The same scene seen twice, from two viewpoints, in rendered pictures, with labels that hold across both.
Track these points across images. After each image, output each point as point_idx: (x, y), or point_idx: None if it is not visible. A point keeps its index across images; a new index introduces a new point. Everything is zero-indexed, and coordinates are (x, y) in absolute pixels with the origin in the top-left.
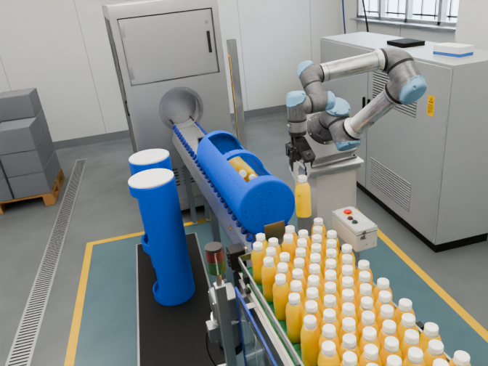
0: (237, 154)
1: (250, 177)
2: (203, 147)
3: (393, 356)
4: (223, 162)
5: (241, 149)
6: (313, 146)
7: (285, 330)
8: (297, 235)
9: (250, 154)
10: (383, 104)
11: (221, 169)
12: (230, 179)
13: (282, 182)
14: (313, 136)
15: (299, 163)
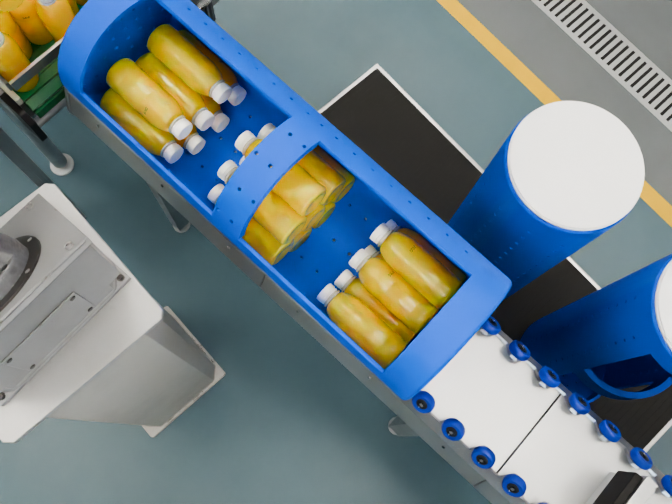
0: (266, 137)
1: (228, 160)
2: (459, 240)
3: None
4: (298, 111)
5: (271, 175)
6: (26, 224)
7: None
8: (36, 8)
9: (234, 172)
10: None
11: (290, 93)
12: (228, 40)
13: (66, 32)
14: (22, 242)
15: (95, 237)
